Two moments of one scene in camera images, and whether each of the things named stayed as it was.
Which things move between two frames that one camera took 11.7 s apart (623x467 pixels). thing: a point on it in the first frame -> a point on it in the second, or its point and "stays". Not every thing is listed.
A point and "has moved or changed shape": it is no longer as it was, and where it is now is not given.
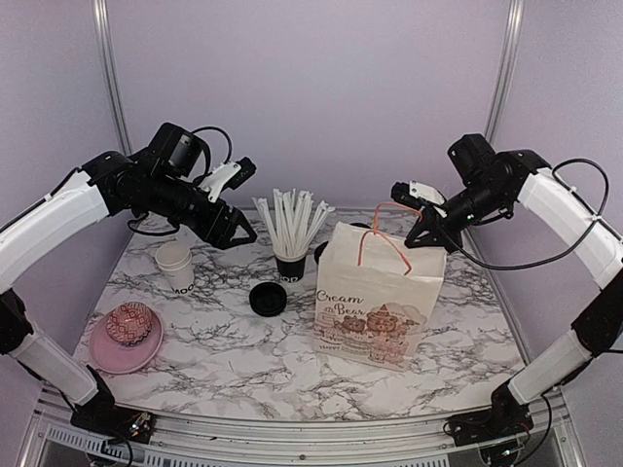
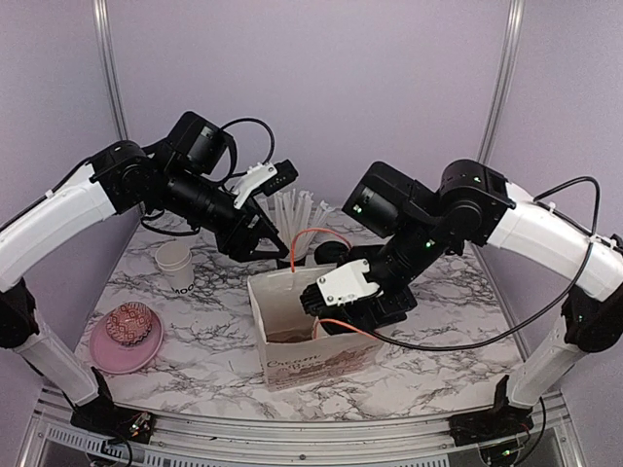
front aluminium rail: x=53 y=440 stays
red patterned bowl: x=128 y=323 stays
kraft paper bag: x=376 y=293 has moved or changed shape
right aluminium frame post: x=505 y=70 stays
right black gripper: x=441 y=233 -> x=385 y=312
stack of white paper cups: x=176 y=262 stays
